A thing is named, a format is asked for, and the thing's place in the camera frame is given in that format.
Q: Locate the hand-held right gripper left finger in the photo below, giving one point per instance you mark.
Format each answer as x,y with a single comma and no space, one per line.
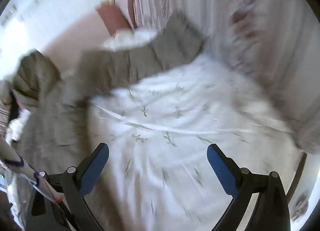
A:
93,168

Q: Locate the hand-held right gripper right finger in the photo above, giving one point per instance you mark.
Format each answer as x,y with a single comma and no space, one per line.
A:
222,171

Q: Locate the olive quilted hooded jacket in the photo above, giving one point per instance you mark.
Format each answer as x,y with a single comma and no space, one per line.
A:
112,68

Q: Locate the white leaf-print bed sheet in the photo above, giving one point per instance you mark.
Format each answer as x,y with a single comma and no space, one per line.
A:
180,126

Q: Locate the striped floral pillow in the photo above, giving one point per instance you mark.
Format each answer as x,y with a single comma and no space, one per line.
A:
3,106

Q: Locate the pink quilted mattress pad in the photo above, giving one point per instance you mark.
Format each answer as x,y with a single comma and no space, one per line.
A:
75,38

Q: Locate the striped floral sofa cushion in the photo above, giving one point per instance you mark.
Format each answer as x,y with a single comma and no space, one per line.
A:
262,33

